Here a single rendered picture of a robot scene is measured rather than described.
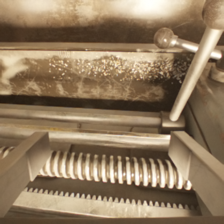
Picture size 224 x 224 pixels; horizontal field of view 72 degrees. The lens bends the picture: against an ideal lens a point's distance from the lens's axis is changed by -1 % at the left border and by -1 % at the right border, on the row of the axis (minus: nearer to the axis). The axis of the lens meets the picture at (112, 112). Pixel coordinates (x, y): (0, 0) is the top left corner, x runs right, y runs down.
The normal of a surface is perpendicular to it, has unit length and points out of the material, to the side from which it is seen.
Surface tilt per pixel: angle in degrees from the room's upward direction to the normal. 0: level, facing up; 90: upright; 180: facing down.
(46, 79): 0
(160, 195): 90
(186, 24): 0
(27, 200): 90
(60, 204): 90
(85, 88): 0
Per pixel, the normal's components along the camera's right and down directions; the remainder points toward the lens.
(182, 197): -0.01, -0.78
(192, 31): -0.11, 0.62
